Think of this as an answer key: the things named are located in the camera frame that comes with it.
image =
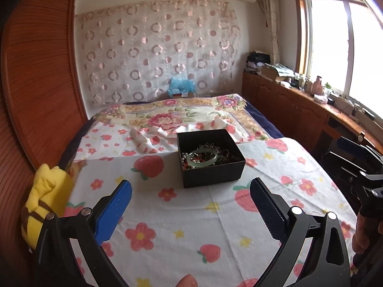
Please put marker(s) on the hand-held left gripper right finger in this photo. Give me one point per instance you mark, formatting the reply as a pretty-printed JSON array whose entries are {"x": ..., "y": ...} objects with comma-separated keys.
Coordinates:
[{"x": 266, "y": 209}]

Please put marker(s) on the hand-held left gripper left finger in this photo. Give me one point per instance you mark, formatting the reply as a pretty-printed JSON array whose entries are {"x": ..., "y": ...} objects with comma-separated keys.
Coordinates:
[{"x": 115, "y": 212}]

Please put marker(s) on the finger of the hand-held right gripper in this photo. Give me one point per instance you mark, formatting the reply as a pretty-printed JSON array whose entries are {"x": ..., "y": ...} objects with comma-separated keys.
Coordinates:
[
  {"x": 344, "y": 166},
  {"x": 353, "y": 149}
]

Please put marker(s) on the black jewelry box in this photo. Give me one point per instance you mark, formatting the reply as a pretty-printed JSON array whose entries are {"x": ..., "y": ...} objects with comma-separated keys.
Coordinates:
[{"x": 209, "y": 177}]

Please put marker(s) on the tangle of beaded jewelry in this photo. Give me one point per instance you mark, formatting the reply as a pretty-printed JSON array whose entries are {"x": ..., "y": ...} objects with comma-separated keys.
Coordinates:
[{"x": 228, "y": 155}]

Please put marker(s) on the pale green jade bangle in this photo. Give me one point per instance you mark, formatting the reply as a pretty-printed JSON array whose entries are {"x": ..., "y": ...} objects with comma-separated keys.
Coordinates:
[{"x": 202, "y": 164}]

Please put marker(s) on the person's right hand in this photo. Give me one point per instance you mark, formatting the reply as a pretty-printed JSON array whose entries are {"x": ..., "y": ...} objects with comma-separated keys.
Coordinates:
[{"x": 362, "y": 233}]

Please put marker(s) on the person's left hand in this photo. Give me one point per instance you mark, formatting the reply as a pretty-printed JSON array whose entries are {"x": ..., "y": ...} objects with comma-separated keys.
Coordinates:
[{"x": 187, "y": 281}]

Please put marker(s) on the white crumpled cloth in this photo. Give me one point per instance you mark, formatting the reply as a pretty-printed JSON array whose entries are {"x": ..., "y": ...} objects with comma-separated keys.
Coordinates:
[{"x": 320, "y": 98}]

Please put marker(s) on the strawberry print bed sheet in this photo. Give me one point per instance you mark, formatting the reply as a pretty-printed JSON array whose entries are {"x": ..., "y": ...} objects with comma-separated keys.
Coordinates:
[{"x": 185, "y": 218}]

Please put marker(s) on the pink bottle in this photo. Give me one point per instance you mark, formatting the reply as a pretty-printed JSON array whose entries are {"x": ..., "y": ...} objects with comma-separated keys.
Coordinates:
[{"x": 317, "y": 86}]

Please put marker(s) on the yellow plush toy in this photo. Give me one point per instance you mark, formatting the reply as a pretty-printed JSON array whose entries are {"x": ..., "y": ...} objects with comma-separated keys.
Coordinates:
[{"x": 45, "y": 191}]

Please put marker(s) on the wooden cabinet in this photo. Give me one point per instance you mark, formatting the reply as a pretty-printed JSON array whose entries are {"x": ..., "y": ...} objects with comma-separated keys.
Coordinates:
[{"x": 287, "y": 104}]

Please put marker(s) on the navy blue blanket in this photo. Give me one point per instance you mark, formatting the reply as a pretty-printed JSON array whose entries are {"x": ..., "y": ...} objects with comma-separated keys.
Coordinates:
[{"x": 266, "y": 125}]

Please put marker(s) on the floral blanket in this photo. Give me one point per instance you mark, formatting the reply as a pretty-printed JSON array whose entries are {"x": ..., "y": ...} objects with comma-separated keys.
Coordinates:
[{"x": 167, "y": 119}]

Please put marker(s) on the pile of boxes and papers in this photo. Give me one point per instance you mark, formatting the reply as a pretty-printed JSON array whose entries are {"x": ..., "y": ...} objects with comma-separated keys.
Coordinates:
[{"x": 269, "y": 67}]

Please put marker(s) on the brown cardboard box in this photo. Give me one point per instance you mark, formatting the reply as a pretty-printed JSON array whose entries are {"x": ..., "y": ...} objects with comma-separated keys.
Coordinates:
[{"x": 183, "y": 94}]

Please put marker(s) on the blue fluffy bag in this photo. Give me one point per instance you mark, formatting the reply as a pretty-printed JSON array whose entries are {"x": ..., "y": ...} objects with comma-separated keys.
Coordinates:
[{"x": 181, "y": 85}]

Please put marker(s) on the wooden slatted wardrobe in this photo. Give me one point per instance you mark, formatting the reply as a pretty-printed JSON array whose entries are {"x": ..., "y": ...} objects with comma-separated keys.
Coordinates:
[{"x": 39, "y": 80}]

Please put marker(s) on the white patterned window curtain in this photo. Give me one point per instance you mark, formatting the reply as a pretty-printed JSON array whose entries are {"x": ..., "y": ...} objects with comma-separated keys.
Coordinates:
[{"x": 270, "y": 21}]

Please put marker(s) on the circle pattern sheer curtain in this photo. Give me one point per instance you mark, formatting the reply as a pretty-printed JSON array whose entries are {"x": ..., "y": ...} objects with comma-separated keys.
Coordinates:
[{"x": 149, "y": 50}]

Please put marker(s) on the wooden frame window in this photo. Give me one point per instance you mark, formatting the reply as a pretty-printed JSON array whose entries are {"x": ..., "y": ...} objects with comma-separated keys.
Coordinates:
[{"x": 329, "y": 41}]

